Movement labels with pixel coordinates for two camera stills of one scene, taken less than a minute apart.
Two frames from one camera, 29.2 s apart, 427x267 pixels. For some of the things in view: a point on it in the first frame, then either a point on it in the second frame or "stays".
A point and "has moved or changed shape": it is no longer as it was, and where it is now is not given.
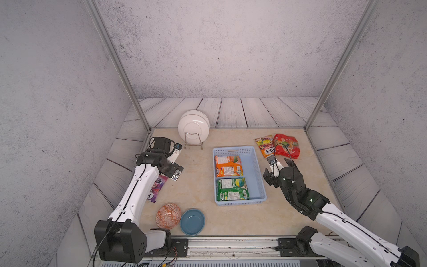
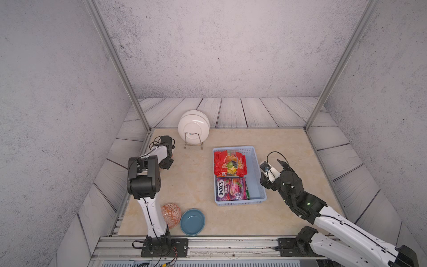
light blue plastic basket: (237, 179) stays
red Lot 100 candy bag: (286, 146) → (229, 163)
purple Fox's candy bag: (157, 188) has moved or changed shape
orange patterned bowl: (168, 216) stays
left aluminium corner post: (92, 7) stays
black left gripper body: (170, 168) → (166, 164)
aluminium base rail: (228, 248) stays
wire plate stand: (202, 146) stays
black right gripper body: (288, 198) stays
